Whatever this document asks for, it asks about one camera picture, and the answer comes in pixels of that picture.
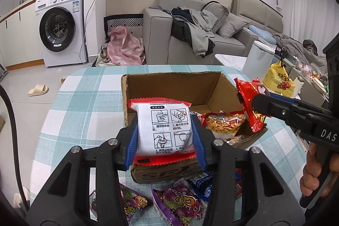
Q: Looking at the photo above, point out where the silver red noodle bag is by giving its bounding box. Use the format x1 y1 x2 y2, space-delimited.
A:
200 111 246 137

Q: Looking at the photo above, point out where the red chocolate pie pack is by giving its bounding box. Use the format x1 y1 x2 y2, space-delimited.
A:
234 78 267 133

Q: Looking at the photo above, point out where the white red instruction snack pack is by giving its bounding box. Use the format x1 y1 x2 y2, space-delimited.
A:
128 97 195 166

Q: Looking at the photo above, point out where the blue cookie pack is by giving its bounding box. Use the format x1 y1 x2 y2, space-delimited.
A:
186 172 214 202

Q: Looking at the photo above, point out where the purple grape candy bag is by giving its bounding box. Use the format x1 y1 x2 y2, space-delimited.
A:
90 183 155 224

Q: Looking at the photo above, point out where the red cone chips bag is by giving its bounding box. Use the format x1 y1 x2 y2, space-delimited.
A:
235 169 242 199

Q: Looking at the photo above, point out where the person's right hand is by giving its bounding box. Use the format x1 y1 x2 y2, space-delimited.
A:
300 143 339 198

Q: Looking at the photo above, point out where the yellow plastic bag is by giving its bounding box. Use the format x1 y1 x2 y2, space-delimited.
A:
263 61 295 97

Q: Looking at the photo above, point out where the brown SF cardboard box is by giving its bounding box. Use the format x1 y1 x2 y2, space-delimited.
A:
120 71 268 185

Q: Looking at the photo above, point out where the white cylindrical appliance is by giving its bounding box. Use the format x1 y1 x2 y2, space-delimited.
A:
241 41 275 81

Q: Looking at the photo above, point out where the teal checked tablecloth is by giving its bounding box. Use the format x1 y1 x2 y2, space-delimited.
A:
30 65 306 200

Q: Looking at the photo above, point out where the grey cushion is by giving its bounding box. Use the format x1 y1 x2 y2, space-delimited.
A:
217 13 250 39

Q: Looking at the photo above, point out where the pink cloth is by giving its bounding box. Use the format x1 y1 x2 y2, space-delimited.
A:
107 26 146 66

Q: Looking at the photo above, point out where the grey sofa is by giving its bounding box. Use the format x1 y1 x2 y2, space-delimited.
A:
143 0 283 65

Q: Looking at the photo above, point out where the beige slipper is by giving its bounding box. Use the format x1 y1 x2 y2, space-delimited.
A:
28 84 49 97

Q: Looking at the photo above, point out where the grey clothes pile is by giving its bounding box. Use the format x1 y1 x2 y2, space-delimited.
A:
170 7 218 58

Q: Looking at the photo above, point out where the black patterned chair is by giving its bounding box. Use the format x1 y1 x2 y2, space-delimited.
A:
103 14 144 38

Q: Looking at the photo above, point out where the white washing machine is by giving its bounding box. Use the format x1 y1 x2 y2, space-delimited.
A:
35 0 88 67

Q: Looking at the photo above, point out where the black cable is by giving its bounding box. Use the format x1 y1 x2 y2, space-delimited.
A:
0 85 30 212

